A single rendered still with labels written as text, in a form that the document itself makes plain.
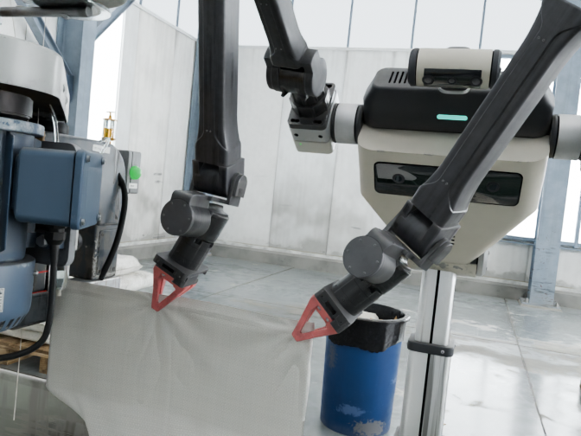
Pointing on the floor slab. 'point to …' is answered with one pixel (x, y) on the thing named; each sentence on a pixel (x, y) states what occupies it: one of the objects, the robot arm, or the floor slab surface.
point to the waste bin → (363, 373)
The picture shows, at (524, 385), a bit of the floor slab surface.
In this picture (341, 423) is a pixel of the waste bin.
